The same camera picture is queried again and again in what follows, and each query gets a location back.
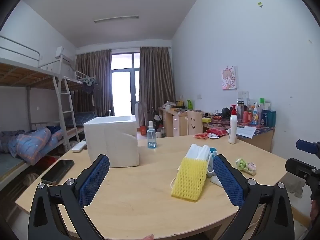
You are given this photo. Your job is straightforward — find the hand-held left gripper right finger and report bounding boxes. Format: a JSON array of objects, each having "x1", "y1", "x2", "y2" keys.
[{"x1": 212, "y1": 154, "x2": 295, "y2": 240}]

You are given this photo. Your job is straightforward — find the glass balcony door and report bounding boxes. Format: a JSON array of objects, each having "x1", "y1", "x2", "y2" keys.
[{"x1": 111, "y1": 52, "x2": 141, "y2": 117}]

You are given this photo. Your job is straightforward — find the white metal ladder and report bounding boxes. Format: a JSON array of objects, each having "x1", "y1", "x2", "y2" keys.
[{"x1": 52, "y1": 76, "x2": 80, "y2": 147}]

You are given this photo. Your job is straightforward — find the blue white cloth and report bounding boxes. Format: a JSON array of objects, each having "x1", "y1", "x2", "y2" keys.
[{"x1": 209, "y1": 147, "x2": 218, "y2": 174}]

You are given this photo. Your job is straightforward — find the ceiling tube light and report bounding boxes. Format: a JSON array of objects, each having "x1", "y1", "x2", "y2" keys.
[{"x1": 94, "y1": 16, "x2": 140, "y2": 24}]

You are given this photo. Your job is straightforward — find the wooden chair with smiley face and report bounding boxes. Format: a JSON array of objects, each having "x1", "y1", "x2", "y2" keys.
[{"x1": 185, "y1": 110, "x2": 204, "y2": 136}]

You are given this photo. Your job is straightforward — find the blue spray bottle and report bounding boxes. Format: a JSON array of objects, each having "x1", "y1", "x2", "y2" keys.
[{"x1": 147, "y1": 120, "x2": 157, "y2": 149}]

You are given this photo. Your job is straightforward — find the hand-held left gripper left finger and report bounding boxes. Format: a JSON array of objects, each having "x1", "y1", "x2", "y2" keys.
[{"x1": 28, "y1": 154, "x2": 110, "y2": 240}]

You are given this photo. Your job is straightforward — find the metal bunk bed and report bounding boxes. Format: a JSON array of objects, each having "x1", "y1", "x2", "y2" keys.
[
  {"x1": 62, "y1": 70, "x2": 100, "y2": 130},
  {"x1": 0, "y1": 35, "x2": 83, "y2": 193}
]

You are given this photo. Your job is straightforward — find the white foam box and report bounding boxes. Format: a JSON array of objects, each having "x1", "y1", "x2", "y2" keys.
[{"x1": 83, "y1": 115, "x2": 139, "y2": 168}]

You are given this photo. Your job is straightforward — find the white remote control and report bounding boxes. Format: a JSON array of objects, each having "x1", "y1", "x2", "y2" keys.
[{"x1": 72, "y1": 141, "x2": 87, "y2": 153}]

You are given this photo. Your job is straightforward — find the black folding cart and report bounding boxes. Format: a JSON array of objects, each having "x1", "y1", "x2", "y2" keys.
[{"x1": 150, "y1": 107, "x2": 163, "y2": 130}]

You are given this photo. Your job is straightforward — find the large red snack packet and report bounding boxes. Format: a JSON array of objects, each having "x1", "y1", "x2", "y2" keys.
[{"x1": 206, "y1": 127, "x2": 228, "y2": 137}]

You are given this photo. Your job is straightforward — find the white air conditioner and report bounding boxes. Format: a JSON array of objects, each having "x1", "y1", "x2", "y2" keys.
[{"x1": 55, "y1": 46, "x2": 75, "y2": 63}]

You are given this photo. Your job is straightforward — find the yellow foam net sleeve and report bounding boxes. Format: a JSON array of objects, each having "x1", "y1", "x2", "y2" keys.
[{"x1": 171, "y1": 157, "x2": 209, "y2": 202}]

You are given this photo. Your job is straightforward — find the row of toiletry bottles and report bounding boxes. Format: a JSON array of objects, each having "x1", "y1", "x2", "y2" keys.
[{"x1": 236, "y1": 97, "x2": 277, "y2": 128}]

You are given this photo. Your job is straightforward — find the brown curtain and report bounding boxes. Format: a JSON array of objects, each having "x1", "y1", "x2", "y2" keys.
[
  {"x1": 139, "y1": 46, "x2": 176, "y2": 130},
  {"x1": 75, "y1": 49, "x2": 114, "y2": 117}
]

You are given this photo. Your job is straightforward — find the white paper sheet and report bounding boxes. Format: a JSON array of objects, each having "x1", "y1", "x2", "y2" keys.
[{"x1": 236, "y1": 126, "x2": 257, "y2": 139}]

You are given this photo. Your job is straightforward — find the wooden desk with drawers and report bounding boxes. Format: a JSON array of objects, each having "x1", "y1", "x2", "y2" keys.
[{"x1": 159, "y1": 106, "x2": 210, "y2": 137}]

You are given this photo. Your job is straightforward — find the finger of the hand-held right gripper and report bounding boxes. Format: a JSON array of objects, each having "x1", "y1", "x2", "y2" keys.
[
  {"x1": 296, "y1": 139, "x2": 320, "y2": 159},
  {"x1": 285, "y1": 157, "x2": 320, "y2": 180}
]

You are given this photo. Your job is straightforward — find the red bag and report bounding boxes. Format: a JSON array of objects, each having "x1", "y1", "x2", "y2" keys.
[{"x1": 37, "y1": 155, "x2": 60, "y2": 167}]

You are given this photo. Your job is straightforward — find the person's right hand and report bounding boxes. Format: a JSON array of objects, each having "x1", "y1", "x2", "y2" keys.
[{"x1": 311, "y1": 199, "x2": 320, "y2": 222}]

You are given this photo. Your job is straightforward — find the dark blue plaid bedding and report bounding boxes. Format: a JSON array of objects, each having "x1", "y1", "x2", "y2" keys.
[{"x1": 72, "y1": 111, "x2": 98, "y2": 128}]

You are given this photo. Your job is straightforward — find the dark hanging clothes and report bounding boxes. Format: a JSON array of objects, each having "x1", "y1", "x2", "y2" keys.
[{"x1": 81, "y1": 76, "x2": 103, "y2": 105}]

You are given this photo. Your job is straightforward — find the green printed plastic bag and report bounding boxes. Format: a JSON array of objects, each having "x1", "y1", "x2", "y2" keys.
[{"x1": 235, "y1": 157, "x2": 257, "y2": 176}]

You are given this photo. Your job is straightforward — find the wooden desk with patterned cover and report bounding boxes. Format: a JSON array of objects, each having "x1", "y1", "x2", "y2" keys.
[{"x1": 202, "y1": 116, "x2": 275, "y2": 153}]

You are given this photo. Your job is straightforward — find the pink cartoon wall poster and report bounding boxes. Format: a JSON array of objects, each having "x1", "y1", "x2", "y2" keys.
[{"x1": 221, "y1": 65, "x2": 238, "y2": 90}]

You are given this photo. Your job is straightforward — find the white lotion pump bottle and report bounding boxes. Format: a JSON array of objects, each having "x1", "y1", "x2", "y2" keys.
[{"x1": 228, "y1": 104, "x2": 238, "y2": 145}]

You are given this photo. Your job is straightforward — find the blue orange quilt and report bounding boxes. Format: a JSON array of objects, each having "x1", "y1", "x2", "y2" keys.
[{"x1": 0, "y1": 127, "x2": 64, "y2": 165}]

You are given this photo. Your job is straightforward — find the black smartphone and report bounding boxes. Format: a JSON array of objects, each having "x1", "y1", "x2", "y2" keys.
[{"x1": 41, "y1": 159, "x2": 75, "y2": 186}]

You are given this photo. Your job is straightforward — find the white face mask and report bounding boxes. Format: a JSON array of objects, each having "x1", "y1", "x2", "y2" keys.
[{"x1": 207, "y1": 169, "x2": 227, "y2": 188}]

